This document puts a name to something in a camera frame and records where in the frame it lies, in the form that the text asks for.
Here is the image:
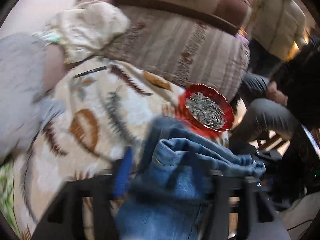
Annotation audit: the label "blue denim jeans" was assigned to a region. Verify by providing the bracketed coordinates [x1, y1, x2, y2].
[116, 117, 266, 239]

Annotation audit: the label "green patterned quilt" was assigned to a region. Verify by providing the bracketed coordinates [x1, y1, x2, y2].
[0, 160, 20, 239]

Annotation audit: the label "seated person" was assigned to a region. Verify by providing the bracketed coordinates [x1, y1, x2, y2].
[229, 37, 319, 211]

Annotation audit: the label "beige leaf-pattern blanket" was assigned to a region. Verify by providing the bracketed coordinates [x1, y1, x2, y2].
[13, 57, 184, 239]

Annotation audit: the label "red bowl of seeds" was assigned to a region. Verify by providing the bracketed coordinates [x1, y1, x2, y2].
[175, 84, 234, 139]

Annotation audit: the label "black pen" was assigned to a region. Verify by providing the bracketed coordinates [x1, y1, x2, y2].
[73, 66, 107, 79]

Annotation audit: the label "grey quilted pillow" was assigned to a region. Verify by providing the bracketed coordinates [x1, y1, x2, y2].
[1, 33, 67, 161]

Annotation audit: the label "light green cloth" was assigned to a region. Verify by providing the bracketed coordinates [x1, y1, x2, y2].
[32, 30, 65, 45]

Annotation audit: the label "cream patterned pillow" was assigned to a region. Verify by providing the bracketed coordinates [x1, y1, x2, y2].
[43, 1, 131, 64]

